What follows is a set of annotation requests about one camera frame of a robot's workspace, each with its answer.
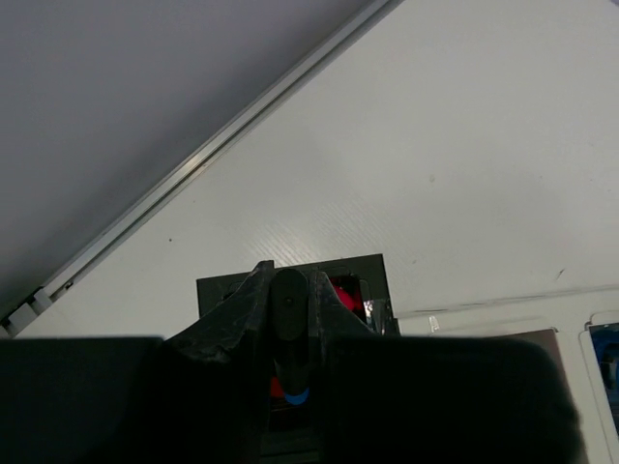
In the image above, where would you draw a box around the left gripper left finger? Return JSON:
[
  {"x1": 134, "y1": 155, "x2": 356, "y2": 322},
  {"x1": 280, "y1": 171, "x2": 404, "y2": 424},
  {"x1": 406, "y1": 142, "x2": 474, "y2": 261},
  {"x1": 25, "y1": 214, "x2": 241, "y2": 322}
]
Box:
[{"x1": 1, "y1": 261, "x2": 274, "y2": 463}]

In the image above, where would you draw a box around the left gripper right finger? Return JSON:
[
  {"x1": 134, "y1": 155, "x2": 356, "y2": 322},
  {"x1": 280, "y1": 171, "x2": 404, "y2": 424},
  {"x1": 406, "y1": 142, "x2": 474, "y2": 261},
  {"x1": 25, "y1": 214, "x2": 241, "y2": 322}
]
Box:
[{"x1": 309, "y1": 273, "x2": 586, "y2": 463}]

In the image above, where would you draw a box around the pink highlighter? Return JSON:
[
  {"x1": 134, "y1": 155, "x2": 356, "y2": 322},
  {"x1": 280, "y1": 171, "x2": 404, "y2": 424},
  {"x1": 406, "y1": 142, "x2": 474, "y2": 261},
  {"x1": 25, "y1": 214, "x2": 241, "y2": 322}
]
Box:
[{"x1": 330, "y1": 275, "x2": 366, "y2": 322}]

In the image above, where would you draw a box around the black mesh organizer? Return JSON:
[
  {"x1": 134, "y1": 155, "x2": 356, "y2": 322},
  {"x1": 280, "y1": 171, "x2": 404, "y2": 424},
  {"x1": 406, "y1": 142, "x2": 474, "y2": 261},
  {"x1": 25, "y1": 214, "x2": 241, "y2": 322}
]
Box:
[{"x1": 195, "y1": 253, "x2": 402, "y2": 436}]

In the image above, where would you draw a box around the aluminium table edge rail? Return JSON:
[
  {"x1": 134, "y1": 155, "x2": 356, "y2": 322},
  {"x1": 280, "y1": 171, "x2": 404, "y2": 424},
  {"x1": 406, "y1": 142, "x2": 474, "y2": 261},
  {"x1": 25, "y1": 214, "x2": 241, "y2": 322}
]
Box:
[{"x1": 1, "y1": 1, "x2": 399, "y2": 338}]

